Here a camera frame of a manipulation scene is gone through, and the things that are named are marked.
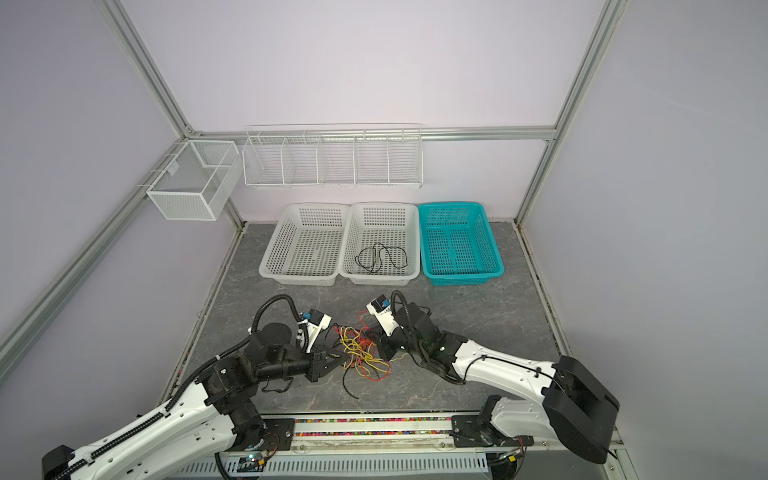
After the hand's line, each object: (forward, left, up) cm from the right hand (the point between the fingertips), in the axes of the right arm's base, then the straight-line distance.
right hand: (369, 333), depth 78 cm
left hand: (-9, +5, +3) cm, 11 cm away
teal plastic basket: (+41, -30, -12) cm, 52 cm away
